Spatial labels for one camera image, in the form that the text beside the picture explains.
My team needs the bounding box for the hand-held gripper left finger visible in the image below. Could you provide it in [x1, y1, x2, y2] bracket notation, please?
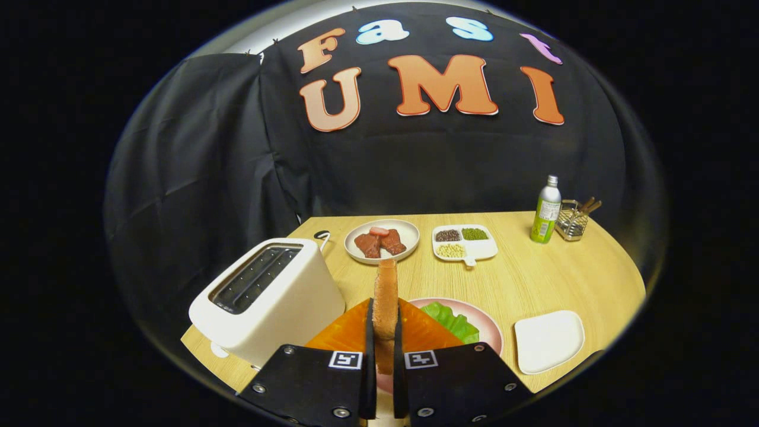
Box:
[237, 298, 378, 427]

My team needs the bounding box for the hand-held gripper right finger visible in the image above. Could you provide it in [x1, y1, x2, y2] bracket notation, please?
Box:
[393, 298, 534, 427]

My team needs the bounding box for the green lettuce leaf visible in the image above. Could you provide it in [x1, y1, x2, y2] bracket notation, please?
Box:
[420, 301, 480, 345]

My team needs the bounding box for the brown-crust bread slice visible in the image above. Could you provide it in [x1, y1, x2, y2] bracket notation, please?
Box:
[372, 259, 399, 375]

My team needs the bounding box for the pink round plate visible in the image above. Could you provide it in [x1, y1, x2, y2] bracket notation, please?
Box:
[377, 297, 504, 397]

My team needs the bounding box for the white toaster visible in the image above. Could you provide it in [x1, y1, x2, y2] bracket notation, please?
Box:
[189, 238, 346, 369]

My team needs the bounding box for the white square plate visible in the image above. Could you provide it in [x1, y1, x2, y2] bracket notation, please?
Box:
[514, 310, 586, 375]

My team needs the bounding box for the white divided tray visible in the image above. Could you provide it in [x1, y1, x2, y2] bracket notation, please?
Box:
[432, 224, 499, 267]

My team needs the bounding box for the brown meat piece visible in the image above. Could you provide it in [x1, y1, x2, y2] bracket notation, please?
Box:
[355, 233, 382, 259]
[380, 229, 407, 256]

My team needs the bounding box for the grey round plate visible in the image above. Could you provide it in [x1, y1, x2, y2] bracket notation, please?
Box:
[345, 219, 420, 265]

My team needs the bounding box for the silver bottle with green label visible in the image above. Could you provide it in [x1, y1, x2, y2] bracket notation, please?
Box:
[530, 175, 562, 244]

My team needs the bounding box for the black backdrop cloth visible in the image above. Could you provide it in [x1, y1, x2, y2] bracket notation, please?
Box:
[104, 2, 668, 333]

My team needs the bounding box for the metal wire holder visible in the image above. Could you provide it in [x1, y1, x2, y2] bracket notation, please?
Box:
[556, 200, 589, 242]

